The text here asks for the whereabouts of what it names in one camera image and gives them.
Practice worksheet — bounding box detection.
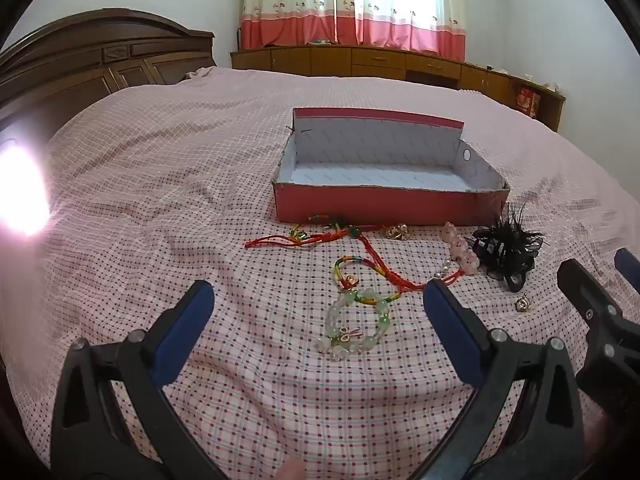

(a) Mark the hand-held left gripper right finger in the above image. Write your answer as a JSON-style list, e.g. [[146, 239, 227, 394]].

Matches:
[[422, 279, 586, 480]]

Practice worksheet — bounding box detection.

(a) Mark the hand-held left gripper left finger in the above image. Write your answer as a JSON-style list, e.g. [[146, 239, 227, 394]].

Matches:
[[50, 280, 232, 480]]

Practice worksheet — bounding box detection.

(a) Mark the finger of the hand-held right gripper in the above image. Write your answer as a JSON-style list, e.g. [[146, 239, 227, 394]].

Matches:
[[556, 259, 640, 401], [614, 247, 640, 287]]

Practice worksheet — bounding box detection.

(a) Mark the pink bead bracelet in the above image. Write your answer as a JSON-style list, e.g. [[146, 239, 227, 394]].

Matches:
[[434, 221, 481, 281]]

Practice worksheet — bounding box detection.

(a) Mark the red cord necklace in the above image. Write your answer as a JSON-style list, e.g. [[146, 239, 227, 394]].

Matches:
[[357, 232, 466, 295]]

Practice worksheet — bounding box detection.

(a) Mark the black feather hair clip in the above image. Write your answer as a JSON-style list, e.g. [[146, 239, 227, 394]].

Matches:
[[464, 202, 549, 294]]

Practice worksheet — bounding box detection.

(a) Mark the colourful braided bracelet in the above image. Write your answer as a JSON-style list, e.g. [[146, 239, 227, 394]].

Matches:
[[334, 256, 402, 307]]

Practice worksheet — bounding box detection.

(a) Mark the green jade bead bracelet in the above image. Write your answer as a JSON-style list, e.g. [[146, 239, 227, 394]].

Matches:
[[315, 287, 394, 359]]

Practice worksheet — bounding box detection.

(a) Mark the red cardboard box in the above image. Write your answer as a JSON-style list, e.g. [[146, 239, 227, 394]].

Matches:
[[272, 107, 511, 227]]

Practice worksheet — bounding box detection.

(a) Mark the red string bracelet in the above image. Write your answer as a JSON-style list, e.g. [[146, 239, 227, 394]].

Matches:
[[244, 215, 362, 252]]

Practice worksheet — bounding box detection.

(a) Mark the pink checked bedsheet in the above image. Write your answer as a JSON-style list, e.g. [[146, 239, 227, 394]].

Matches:
[[0, 66, 640, 480]]

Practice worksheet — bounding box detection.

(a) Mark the red gift box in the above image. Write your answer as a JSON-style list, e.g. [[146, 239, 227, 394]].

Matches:
[[516, 86, 542, 119]]

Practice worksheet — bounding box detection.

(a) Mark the long wooden cabinet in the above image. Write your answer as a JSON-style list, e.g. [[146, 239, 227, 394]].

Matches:
[[230, 45, 567, 133]]

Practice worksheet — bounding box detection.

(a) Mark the dark wooden headboard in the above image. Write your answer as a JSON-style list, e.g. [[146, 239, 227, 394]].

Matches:
[[0, 8, 217, 133]]

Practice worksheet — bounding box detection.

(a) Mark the cream and pink curtain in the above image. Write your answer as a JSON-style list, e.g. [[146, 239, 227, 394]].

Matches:
[[220, 0, 472, 64]]

